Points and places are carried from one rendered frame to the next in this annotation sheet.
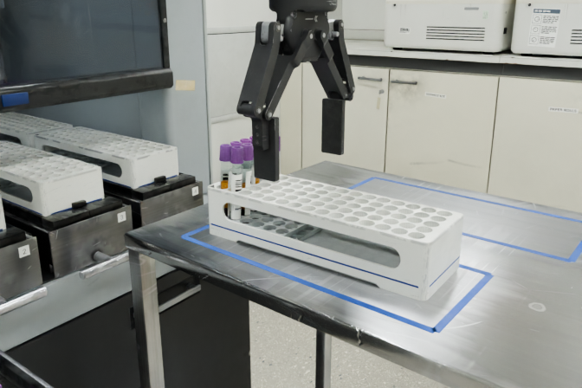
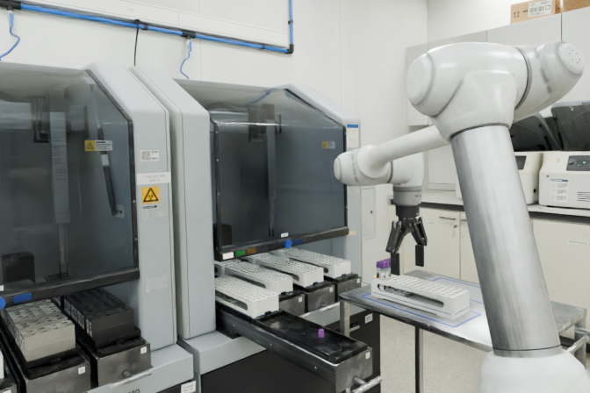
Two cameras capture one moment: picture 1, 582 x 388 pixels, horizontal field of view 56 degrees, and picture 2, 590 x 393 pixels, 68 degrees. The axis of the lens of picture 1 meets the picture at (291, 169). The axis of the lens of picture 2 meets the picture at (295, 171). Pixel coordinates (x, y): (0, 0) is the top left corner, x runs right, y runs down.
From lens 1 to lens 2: 84 cm
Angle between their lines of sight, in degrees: 18
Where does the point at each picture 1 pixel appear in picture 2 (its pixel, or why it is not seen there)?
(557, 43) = (568, 200)
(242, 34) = (364, 189)
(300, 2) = (406, 214)
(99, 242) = (322, 299)
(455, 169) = not seen: hidden behind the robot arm
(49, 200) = (306, 281)
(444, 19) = not seen: hidden behind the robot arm
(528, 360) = (484, 335)
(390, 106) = (461, 236)
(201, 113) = (358, 245)
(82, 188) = (316, 276)
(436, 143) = not seen: hidden behind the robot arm
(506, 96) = (538, 232)
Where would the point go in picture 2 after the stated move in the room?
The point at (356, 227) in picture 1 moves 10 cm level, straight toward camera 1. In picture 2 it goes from (428, 292) to (426, 303)
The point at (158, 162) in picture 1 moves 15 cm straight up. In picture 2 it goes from (343, 267) to (342, 229)
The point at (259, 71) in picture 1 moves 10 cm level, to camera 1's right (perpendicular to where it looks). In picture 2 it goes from (392, 238) to (427, 239)
